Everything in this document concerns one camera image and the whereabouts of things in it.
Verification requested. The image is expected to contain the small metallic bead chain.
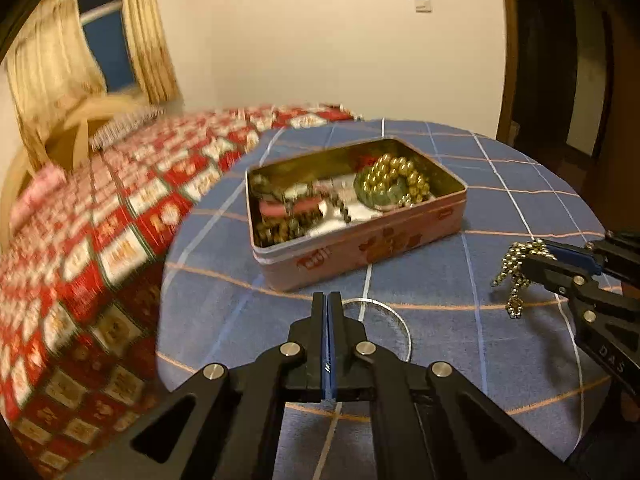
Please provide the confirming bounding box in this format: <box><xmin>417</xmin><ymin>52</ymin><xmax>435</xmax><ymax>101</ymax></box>
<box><xmin>490</xmin><ymin>237</ymin><xmax>558</xmax><ymax>319</ymax></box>

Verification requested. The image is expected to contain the silver metal bangle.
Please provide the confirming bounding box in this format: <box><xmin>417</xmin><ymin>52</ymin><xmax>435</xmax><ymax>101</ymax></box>
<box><xmin>343</xmin><ymin>298</ymin><xmax>412</xmax><ymax>362</ymax></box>

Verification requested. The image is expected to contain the green jade bracelet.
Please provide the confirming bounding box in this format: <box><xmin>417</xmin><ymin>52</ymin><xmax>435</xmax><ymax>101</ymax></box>
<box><xmin>354</xmin><ymin>171</ymin><xmax>417</xmax><ymax>212</ymax></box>

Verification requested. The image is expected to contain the large gold pearl necklace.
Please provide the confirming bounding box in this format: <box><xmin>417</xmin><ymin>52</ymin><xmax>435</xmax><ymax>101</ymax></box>
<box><xmin>358</xmin><ymin>153</ymin><xmax>433</xmax><ymax>206</ymax></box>

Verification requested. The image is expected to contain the pink bangle bracelet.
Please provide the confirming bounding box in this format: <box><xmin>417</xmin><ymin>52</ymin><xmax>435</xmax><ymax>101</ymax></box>
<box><xmin>259</xmin><ymin>194</ymin><xmax>327</xmax><ymax>219</ymax></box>

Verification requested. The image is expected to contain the red knotted cord pendant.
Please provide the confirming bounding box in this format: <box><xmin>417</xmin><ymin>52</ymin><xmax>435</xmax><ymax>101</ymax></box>
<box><xmin>355</xmin><ymin>155</ymin><xmax>380</xmax><ymax>171</ymax></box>

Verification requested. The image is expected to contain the dark bead bracelet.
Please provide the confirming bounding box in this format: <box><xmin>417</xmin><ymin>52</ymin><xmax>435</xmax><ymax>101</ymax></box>
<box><xmin>278</xmin><ymin>179</ymin><xmax>354</xmax><ymax>226</ymax></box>

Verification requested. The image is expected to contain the red patchwork bedspread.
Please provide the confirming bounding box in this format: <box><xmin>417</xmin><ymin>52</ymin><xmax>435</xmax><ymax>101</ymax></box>
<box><xmin>1</xmin><ymin>104</ymin><xmax>352</xmax><ymax>479</ymax></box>

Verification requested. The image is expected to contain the pink metal tin box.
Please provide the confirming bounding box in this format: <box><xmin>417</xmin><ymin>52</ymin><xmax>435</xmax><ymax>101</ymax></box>
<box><xmin>245</xmin><ymin>138</ymin><xmax>468</xmax><ymax>292</ymax></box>

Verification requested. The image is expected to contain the printed paper booklet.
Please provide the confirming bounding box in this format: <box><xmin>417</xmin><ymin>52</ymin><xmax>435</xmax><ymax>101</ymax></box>
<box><xmin>306</xmin><ymin>174</ymin><xmax>382</xmax><ymax>237</ymax></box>

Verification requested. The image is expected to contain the pink floral pillow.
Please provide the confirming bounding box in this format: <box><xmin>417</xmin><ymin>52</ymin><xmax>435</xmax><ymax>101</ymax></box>
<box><xmin>9</xmin><ymin>162</ymin><xmax>67</xmax><ymax>234</ymax></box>

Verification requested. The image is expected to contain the striped pillow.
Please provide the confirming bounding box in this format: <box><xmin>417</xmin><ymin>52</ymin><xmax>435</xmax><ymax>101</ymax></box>
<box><xmin>89</xmin><ymin>105</ymin><xmax>165</xmax><ymax>152</ymax></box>

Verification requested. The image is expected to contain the cream wooden headboard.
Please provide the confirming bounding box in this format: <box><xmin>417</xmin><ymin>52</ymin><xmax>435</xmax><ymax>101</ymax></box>
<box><xmin>1</xmin><ymin>93</ymin><xmax>148</xmax><ymax>249</ymax></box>

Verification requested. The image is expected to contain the left beige curtain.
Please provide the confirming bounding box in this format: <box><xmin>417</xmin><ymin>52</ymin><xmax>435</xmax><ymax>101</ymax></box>
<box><xmin>6</xmin><ymin>0</ymin><xmax>106</xmax><ymax>170</ymax></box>

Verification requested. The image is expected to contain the beige curtain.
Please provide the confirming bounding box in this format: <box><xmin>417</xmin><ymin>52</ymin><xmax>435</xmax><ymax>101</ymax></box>
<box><xmin>122</xmin><ymin>0</ymin><xmax>179</xmax><ymax>104</ymax></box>
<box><xmin>6</xmin><ymin>0</ymin><xmax>106</xmax><ymax>170</ymax></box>

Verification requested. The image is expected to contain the right beige curtain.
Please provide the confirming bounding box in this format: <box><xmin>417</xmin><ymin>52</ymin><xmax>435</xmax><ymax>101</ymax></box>
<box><xmin>122</xmin><ymin>0</ymin><xmax>179</xmax><ymax>104</ymax></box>

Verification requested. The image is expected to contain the window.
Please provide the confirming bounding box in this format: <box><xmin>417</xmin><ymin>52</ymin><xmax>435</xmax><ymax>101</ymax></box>
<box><xmin>77</xmin><ymin>0</ymin><xmax>137</xmax><ymax>93</ymax></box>

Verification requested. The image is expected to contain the brown wooden door frame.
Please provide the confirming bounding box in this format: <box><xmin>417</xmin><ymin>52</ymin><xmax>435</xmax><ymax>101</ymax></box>
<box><xmin>497</xmin><ymin>0</ymin><xmax>518</xmax><ymax>145</ymax></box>

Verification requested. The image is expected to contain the white wall switch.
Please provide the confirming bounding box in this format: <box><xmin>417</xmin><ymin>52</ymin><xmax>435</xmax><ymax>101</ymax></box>
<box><xmin>414</xmin><ymin>0</ymin><xmax>433</xmax><ymax>13</ymax></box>

